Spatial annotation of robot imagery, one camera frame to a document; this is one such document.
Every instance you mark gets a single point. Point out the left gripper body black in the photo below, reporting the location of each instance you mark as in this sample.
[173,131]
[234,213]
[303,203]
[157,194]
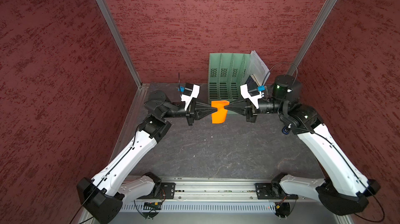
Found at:
[190,113]

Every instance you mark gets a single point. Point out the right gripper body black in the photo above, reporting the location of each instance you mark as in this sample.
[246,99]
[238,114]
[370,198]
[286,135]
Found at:
[252,111]

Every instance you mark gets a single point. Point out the orange square paper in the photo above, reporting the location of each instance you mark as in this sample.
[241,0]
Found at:
[220,115]

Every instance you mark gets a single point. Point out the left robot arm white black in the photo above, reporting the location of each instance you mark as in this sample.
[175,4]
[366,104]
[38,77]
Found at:
[147,135]

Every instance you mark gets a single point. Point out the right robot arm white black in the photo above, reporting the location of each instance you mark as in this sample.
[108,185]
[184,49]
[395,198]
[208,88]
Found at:
[345,190]

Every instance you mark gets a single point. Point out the dark blue notebook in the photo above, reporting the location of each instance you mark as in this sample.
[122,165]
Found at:
[251,82]

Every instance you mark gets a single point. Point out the green file organizer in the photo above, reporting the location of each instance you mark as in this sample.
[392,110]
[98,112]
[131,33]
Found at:
[226,72]

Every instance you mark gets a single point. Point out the white paper sheets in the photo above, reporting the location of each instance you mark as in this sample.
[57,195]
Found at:
[257,68]

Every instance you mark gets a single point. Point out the left base circuit board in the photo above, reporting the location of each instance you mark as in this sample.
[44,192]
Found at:
[152,206]

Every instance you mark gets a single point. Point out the base circuit board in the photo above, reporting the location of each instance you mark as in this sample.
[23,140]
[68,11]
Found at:
[282,210]
[152,206]

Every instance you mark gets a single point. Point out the right base circuit board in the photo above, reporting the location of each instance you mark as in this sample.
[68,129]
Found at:
[282,210]

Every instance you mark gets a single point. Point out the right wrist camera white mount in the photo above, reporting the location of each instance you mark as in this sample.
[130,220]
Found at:
[253,95]

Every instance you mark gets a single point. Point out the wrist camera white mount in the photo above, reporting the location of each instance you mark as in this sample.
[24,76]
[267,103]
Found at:
[188,92]
[253,95]

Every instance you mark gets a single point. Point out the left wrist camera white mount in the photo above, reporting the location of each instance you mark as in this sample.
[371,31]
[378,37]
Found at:
[188,92]

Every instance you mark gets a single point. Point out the front aluminium rail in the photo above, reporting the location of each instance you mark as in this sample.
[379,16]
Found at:
[215,189]

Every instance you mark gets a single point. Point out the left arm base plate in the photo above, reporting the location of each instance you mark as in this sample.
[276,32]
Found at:
[162,191]

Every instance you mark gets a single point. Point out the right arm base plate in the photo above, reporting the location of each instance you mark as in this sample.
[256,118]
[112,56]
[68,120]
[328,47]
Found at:
[264,191]

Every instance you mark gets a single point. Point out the right aluminium frame post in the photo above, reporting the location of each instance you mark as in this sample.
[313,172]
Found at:
[314,30]

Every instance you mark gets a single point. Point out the aluminium frame post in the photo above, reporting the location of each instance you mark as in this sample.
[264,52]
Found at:
[107,15]
[314,30]

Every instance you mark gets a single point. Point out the left aluminium frame post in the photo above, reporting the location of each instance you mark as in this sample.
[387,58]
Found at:
[107,15]

